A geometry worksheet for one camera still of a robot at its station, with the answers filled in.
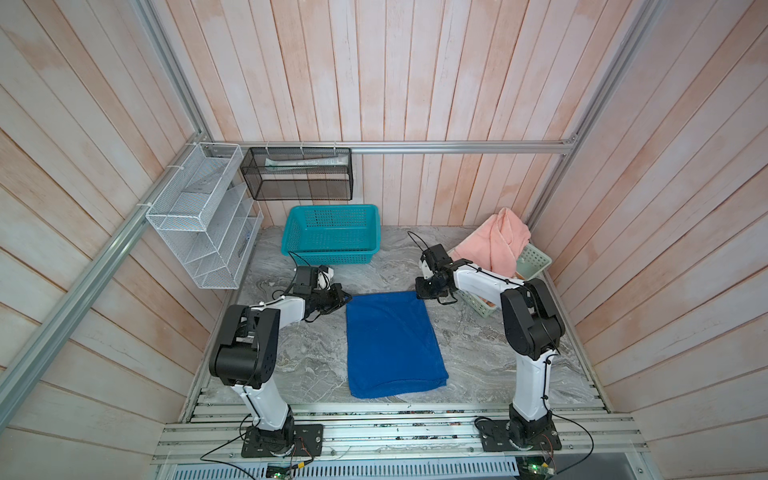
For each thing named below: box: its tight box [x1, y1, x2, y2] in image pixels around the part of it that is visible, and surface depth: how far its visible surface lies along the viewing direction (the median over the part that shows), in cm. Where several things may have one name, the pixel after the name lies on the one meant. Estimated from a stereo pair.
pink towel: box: [450, 207, 531, 278], surface depth 107 cm
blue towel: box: [346, 291, 449, 399], surface depth 90 cm
